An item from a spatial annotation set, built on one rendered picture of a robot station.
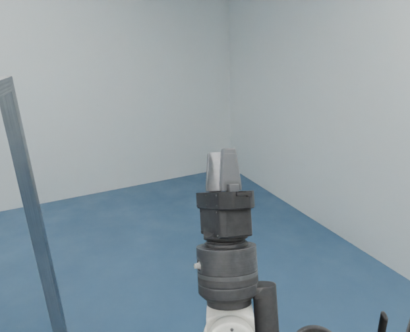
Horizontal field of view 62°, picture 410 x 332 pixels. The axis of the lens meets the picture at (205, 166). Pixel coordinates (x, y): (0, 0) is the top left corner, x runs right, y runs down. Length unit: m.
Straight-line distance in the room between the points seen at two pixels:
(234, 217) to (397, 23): 2.51
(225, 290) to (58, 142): 3.94
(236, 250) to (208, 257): 0.04
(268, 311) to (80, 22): 3.94
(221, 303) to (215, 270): 0.05
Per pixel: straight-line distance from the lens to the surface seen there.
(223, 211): 0.47
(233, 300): 0.49
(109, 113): 4.32
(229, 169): 0.48
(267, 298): 0.52
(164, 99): 4.46
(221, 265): 0.48
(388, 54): 2.90
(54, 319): 2.18
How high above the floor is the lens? 1.75
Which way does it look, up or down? 20 degrees down
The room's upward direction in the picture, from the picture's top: 2 degrees counter-clockwise
